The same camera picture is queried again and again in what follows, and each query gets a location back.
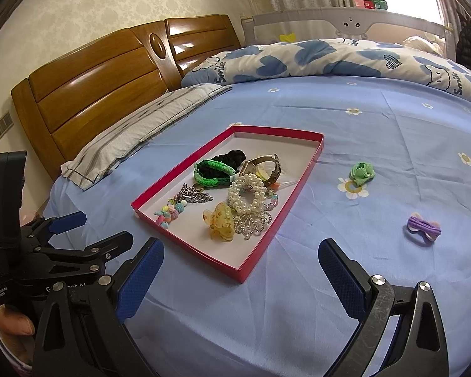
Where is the pastel bead charm bracelet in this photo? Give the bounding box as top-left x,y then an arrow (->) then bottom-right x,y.
153,199 -> 188,229

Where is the yellow hair claw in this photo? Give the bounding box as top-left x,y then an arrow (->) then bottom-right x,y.
203,201 -> 236,243

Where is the green braided bracelet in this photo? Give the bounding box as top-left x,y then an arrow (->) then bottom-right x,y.
193,156 -> 237,190

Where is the brown studded wristwatch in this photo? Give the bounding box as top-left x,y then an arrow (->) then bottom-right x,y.
239,153 -> 284,189

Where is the green fabric scrunchie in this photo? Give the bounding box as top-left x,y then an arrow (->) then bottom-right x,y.
349,161 -> 376,188

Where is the person's left hand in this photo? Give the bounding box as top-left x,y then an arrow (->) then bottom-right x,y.
0,305 -> 37,337

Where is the grey bed rail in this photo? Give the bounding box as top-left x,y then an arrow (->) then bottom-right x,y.
241,7 -> 457,62

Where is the rhinestone butterfly brooch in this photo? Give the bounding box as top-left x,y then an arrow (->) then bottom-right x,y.
233,206 -> 274,240

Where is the red shallow box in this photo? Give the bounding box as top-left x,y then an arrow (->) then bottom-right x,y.
131,125 -> 325,283

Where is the silver chain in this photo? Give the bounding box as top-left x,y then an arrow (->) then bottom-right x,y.
175,183 -> 214,205

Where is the beige cloth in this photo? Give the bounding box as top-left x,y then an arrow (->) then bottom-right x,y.
402,35 -> 444,55

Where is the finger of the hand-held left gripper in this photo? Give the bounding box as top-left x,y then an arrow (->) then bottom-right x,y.
35,231 -> 135,280
23,211 -> 88,245

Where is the black scrunchie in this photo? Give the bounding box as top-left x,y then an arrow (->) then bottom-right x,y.
198,149 -> 246,183

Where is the purple hair tie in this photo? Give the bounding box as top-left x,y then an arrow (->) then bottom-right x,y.
407,211 -> 443,243

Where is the white pearl bracelet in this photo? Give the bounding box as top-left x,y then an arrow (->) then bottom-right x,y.
227,173 -> 270,215

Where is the blue heart printed quilt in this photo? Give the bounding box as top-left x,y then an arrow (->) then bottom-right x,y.
180,38 -> 471,110

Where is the striped white pillow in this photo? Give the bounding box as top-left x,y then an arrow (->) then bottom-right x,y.
60,84 -> 233,191

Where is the wooden headboard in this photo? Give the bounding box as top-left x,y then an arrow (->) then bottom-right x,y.
11,14 -> 242,183

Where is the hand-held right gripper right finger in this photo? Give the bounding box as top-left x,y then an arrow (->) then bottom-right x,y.
318,238 -> 450,377

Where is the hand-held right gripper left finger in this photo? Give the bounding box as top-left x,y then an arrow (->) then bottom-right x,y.
31,238 -> 165,377

